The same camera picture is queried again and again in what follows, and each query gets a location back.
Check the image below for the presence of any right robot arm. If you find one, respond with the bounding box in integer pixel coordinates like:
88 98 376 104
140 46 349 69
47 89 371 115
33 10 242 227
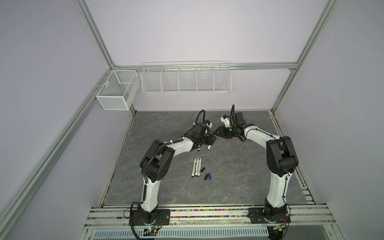
214 105 299 222

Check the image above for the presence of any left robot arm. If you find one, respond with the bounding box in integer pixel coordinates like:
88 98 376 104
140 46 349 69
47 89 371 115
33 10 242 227
138 110 216 217

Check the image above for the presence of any white marker pen blue tip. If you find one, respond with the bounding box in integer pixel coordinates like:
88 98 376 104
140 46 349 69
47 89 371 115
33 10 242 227
197 158 202 177

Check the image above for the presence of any white mesh box basket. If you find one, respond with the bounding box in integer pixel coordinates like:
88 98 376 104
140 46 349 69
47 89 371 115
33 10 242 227
96 70 140 111

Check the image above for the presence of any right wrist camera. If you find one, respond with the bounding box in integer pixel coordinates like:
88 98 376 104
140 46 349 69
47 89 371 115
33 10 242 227
220 115 233 128

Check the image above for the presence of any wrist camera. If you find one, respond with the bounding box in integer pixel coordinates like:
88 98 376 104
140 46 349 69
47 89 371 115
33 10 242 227
220 115 233 128
204 120 213 129

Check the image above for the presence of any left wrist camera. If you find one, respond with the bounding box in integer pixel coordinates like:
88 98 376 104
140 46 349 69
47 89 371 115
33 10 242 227
204 120 213 129

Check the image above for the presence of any white wire wall basket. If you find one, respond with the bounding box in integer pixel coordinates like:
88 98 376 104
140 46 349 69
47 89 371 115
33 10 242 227
142 61 232 94

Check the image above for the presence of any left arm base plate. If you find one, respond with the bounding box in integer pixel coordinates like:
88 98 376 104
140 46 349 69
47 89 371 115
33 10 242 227
130 209 171 226

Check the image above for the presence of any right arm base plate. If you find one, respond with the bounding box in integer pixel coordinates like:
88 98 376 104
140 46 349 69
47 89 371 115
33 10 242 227
247 206 291 224

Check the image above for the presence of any white vented cable duct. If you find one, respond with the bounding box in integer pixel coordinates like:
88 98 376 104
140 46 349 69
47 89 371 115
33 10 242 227
93 226 270 240

